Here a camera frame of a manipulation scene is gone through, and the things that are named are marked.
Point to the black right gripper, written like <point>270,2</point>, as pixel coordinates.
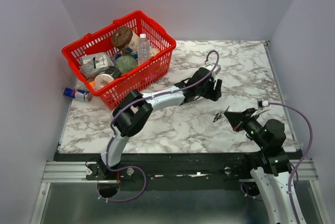
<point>238,120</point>

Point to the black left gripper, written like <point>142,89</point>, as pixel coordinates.
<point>214,94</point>

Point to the key with robot keychain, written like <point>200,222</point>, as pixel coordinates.
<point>220,114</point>

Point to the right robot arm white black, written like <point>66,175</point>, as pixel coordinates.
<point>270,166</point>

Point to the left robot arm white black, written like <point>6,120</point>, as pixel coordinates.
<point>131,115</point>

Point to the clear plastic water bottle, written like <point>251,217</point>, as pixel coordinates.
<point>143,49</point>

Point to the green round ball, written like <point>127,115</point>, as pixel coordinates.
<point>125,64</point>

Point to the brown lid paper cup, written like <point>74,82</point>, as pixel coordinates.
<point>125,40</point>

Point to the white tape roll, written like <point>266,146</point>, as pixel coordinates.
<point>102,80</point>

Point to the grey foil snack bag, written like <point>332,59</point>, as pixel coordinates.
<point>91,65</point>

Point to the red bull can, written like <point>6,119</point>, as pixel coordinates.
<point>77,94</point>

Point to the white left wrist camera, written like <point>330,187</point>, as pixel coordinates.
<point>214,68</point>

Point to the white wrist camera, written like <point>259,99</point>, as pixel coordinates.
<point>214,68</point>
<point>263,106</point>

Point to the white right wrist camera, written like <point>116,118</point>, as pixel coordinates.
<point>263,106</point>

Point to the black mounting base rail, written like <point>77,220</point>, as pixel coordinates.
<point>166,172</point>

